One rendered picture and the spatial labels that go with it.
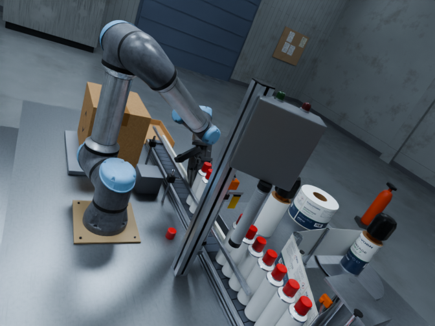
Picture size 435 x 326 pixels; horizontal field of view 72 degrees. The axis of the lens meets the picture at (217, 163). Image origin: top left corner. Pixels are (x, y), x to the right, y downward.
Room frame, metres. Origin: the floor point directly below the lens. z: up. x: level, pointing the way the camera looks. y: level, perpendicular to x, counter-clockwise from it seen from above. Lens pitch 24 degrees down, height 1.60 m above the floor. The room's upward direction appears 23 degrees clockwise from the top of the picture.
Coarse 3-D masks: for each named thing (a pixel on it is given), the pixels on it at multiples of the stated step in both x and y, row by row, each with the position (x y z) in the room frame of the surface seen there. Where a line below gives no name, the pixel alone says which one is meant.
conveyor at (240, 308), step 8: (160, 152) 1.42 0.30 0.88; (160, 160) 1.34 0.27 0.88; (168, 160) 1.37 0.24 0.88; (168, 168) 1.30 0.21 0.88; (176, 176) 1.26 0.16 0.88; (176, 184) 1.19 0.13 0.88; (176, 192) 1.13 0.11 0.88; (184, 192) 1.15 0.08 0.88; (184, 200) 1.10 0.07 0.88; (184, 208) 1.04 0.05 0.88; (192, 216) 1.01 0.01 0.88; (208, 240) 0.91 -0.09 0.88; (208, 248) 0.87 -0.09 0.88; (216, 248) 0.88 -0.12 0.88; (216, 264) 0.81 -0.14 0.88; (224, 280) 0.75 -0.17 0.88; (232, 296) 0.70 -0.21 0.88; (240, 304) 0.69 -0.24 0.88; (240, 312) 0.66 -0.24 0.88; (248, 320) 0.64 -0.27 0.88
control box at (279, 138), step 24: (264, 96) 0.73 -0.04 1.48; (264, 120) 0.70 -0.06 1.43; (288, 120) 0.70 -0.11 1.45; (312, 120) 0.70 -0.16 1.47; (240, 144) 0.70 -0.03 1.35; (264, 144) 0.70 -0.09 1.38; (288, 144) 0.70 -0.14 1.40; (312, 144) 0.70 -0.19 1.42; (240, 168) 0.70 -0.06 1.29; (264, 168) 0.70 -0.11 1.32; (288, 168) 0.70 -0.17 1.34
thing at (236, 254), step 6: (252, 228) 0.79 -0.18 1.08; (246, 234) 0.78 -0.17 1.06; (252, 234) 0.78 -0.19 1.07; (246, 240) 0.77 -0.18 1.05; (252, 240) 0.78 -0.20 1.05; (240, 246) 0.77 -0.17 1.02; (246, 246) 0.77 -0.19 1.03; (234, 252) 0.77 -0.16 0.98; (240, 252) 0.77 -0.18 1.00; (234, 258) 0.77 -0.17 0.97; (240, 258) 0.77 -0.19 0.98; (228, 264) 0.77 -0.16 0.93; (222, 270) 0.78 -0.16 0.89; (228, 270) 0.77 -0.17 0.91; (228, 276) 0.77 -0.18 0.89
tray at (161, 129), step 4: (152, 120) 1.85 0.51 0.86; (156, 120) 1.86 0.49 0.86; (160, 120) 1.88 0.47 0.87; (152, 124) 1.85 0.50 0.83; (156, 124) 1.87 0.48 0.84; (160, 124) 1.87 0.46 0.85; (148, 128) 1.76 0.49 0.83; (152, 128) 1.79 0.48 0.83; (160, 128) 1.84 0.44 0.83; (164, 128) 1.80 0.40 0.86; (148, 132) 1.70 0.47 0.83; (152, 132) 1.73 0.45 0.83; (160, 132) 1.78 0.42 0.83; (164, 132) 1.78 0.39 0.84; (148, 136) 1.64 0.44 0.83; (152, 136) 1.67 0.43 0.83; (156, 136) 1.69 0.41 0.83; (168, 136) 1.72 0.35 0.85; (168, 140) 1.71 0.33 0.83; (172, 140) 1.67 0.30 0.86; (172, 144) 1.65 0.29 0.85
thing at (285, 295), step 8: (288, 280) 0.63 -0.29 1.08; (280, 288) 0.63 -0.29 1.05; (288, 288) 0.62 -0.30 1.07; (296, 288) 0.61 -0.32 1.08; (280, 296) 0.61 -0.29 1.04; (288, 296) 0.61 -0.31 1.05; (272, 304) 0.62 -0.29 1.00; (280, 304) 0.60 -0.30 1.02; (288, 304) 0.60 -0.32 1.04; (264, 312) 0.62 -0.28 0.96; (272, 312) 0.61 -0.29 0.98; (280, 312) 0.60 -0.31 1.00; (264, 320) 0.61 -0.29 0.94; (272, 320) 0.60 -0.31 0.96
